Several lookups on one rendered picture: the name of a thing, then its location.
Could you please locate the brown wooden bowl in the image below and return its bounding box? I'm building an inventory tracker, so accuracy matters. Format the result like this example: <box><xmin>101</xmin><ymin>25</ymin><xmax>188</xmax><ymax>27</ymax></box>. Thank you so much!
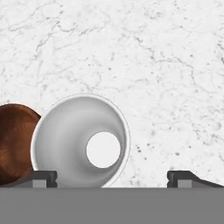
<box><xmin>0</xmin><ymin>102</ymin><xmax>42</xmax><ymax>186</ymax></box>

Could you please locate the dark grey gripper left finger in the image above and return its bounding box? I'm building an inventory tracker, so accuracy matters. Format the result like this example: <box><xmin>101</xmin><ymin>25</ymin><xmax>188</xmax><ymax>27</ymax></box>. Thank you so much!
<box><xmin>1</xmin><ymin>170</ymin><xmax>59</xmax><ymax>189</ymax></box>

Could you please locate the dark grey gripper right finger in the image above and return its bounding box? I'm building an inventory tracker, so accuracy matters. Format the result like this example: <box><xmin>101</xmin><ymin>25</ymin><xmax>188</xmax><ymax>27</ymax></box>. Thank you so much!
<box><xmin>166</xmin><ymin>170</ymin><xmax>224</xmax><ymax>189</ymax></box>

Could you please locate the white cup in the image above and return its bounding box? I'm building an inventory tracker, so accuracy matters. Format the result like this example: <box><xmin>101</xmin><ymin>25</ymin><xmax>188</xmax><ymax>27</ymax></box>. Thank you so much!
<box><xmin>30</xmin><ymin>93</ymin><xmax>131</xmax><ymax>189</ymax></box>

